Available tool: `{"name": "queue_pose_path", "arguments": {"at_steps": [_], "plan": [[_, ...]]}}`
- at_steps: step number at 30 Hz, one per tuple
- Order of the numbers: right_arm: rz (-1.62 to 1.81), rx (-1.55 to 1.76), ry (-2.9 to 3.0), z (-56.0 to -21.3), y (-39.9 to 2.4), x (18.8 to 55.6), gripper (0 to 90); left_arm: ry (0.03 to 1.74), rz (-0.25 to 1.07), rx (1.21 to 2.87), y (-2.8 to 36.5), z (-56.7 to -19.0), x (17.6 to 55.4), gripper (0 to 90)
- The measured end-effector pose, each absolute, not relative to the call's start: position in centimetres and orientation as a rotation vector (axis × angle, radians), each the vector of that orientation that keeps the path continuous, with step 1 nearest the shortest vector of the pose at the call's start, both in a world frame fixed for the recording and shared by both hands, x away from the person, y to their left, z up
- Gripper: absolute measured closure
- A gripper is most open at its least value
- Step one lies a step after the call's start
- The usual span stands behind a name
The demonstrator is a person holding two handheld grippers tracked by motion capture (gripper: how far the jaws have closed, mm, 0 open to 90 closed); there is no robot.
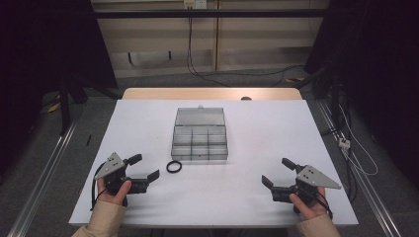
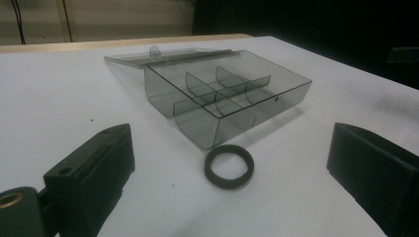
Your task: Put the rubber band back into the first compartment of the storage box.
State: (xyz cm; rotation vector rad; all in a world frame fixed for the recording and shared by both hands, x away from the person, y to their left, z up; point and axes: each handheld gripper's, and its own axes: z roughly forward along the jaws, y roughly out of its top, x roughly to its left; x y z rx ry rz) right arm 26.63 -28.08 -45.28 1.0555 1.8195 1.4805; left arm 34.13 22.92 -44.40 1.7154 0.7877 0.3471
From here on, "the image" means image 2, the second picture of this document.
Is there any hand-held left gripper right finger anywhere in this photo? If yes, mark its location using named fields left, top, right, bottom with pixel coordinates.
left=326, top=121, right=419, bottom=237

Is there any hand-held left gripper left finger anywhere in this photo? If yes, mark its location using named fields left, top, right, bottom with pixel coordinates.
left=42, top=122, right=136, bottom=237

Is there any black hair tie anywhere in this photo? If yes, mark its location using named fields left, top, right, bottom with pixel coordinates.
left=204, top=144, right=255, bottom=191

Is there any clear grey plastic compartment box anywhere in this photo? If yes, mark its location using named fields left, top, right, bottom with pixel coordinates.
left=104, top=44, right=313, bottom=151

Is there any dark object in background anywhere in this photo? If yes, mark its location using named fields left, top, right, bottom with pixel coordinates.
left=386, top=45, right=419, bottom=64

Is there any thin black cable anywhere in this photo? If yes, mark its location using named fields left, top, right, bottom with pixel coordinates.
left=61, top=0, right=73, bottom=42

